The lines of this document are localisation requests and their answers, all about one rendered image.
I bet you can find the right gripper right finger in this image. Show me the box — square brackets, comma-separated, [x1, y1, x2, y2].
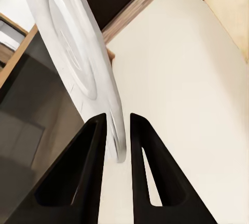
[130, 113, 217, 224]

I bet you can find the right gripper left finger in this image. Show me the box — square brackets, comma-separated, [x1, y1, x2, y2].
[4, 113, 107, 224]

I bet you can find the saucer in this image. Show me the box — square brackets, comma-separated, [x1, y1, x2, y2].
[26, 0, 127, 163]

